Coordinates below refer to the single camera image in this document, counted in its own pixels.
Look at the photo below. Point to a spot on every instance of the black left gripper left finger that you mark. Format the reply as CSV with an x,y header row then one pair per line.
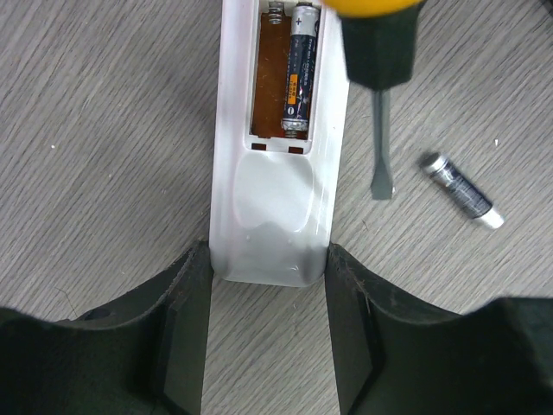
x,y
141,353

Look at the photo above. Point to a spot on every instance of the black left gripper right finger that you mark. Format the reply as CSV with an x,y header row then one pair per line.
x,y
397,354

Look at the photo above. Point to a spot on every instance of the aaa battery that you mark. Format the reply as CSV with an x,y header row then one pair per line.
x,y
300,68
465,195

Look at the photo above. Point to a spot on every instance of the long white remote control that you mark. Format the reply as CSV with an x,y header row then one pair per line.
x,y
272,196

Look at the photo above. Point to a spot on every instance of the orange handle screwdriver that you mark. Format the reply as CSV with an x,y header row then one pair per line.
x,y
379,39

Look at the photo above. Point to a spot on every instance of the AAA battery in remote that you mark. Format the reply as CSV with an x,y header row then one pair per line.
x,y
300,68

